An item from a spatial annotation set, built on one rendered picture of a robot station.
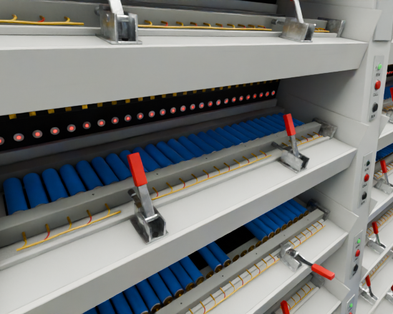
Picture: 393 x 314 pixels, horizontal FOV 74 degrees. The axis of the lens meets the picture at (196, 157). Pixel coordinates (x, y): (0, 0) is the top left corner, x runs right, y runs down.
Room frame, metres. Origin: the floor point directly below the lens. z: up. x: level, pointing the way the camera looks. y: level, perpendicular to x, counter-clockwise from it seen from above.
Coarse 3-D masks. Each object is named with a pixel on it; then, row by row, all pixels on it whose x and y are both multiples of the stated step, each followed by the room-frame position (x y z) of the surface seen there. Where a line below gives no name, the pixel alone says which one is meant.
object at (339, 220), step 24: (312, 192) 0.56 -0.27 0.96; (336, 216) 0.51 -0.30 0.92; (312, 240) 0.46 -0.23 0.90; (336, 240) 0.46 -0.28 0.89; (264, 264) 0.40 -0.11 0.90; (240, 288) 0.35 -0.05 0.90; (264, 288) 0.35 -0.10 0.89; (288, 288) 0.38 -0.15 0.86; (216, 312) 0.31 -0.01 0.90; (240, 312) 0.31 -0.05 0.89
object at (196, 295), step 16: (304, 224) 0.48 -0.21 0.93; (272, 240) 0.43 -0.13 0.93; (288, 240) 0.44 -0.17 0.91; (304, 240) 0.45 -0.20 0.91; (256, 256) 0.39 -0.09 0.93; (272, 256) 0.40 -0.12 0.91; (224, 272) 0.36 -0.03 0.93; (240, 272) 0.37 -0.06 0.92; (192, 288) 0.33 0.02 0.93; (208, 288) 0.33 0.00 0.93; (176, 304) 0.30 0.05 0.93; (192, 304) 0.31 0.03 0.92
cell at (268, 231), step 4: (252, 220) 0.49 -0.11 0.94; (256, 220) 0.48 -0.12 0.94; (260, 220) 0.48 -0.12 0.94; (256, 224) 0.48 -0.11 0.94; (260, 224) 0.47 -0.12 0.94; (264, 224) 0.47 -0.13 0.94; (260, 228) 0.47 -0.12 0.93; (264, 228) 0.46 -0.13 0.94; (268, 228) 0.46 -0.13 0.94; (264, 232) 0.46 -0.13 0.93; (268, 232) 0.45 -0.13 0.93; (272, 232) 0.46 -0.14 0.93; (268, 236) 0.46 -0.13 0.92
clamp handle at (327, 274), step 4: (296, 256) 0.40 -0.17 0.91; (300, 260) 0.39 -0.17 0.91; (304, 260) 0.38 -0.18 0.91; (304, 264) 0.38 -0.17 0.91; (308, 264) 0.37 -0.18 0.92; (312, 264) 0.37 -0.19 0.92; (316, 264) 0.37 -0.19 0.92; (312, 268) 0.37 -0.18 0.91; (316, 268) 0.36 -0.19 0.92; (320, 268) 0.36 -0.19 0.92; (316, 272) 0.36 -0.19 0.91; (320, 272) 0.35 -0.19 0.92; (324, 272) 0.35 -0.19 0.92; (328, 272) 0.35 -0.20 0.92; (332, 272) 0.35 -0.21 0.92; (324, 276) 0.35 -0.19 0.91; (328, 276) 0.34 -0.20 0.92; (332, 276) 0.34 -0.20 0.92
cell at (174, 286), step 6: (162, 270) 0.36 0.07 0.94; (168, 270) 0.36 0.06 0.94; (162, 276) 0.35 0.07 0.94; (168, 276) 0.35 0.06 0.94; (174, 276) 0.35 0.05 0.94; (168, 282) 0.34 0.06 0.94; (174, 282) 0.34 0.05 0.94; (174, 288) 0.33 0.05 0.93; (180, 288) 0.33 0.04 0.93; (174, 294) 0.32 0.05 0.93
